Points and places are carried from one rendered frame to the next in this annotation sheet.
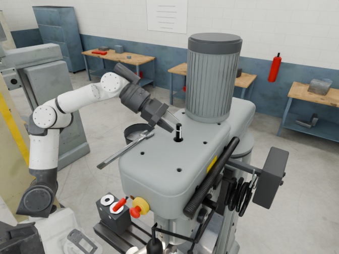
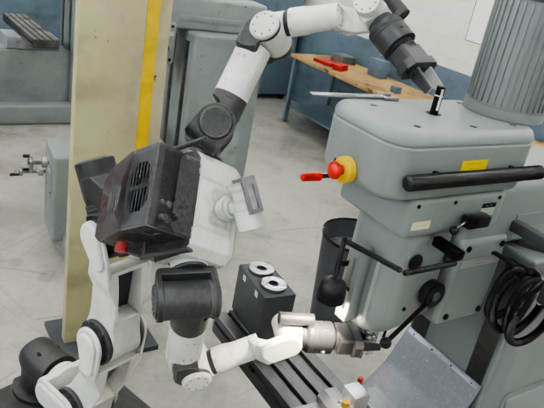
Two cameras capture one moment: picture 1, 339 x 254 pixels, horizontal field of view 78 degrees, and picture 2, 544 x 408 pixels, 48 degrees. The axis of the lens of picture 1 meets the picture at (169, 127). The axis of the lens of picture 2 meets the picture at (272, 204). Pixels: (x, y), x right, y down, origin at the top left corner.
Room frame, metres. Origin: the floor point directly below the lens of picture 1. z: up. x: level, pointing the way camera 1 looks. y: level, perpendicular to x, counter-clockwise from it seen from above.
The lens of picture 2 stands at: (-0.81, -0.22, 2.21)
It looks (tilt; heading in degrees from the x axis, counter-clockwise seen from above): 24 degrees down; 21
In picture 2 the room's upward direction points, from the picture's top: 11 degrees clockwise
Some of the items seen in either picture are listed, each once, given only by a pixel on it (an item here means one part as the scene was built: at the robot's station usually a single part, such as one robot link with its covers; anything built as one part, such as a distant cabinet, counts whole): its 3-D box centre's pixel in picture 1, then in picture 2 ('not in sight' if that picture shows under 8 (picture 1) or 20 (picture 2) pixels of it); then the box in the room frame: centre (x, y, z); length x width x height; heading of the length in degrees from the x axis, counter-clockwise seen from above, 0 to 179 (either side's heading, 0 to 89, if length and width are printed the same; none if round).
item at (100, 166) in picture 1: (127, 147); (354, 95); (0.57, 0.15, 1.89); 0.24 x 0.04 x 0.01; 144
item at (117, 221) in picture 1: (113, 212); (262, 299); (0.92, 0.40, 1.03); 0.22 x 0.12 x 0.20; 51
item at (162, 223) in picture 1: (163, 231); (354, 282); (0.53, 0.03, 1.45); 0.04 x 0.04 x 0.21; 57
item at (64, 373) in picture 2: not in sight; (78, 392); (0.50, 0.84, 0.68); 0.21 x 0.20 x 0.13; 76
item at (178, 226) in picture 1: (176, 209); (389, 267); (0.63, -0.04, 1.47); 0.21 x 0.19 x 0.32; 57
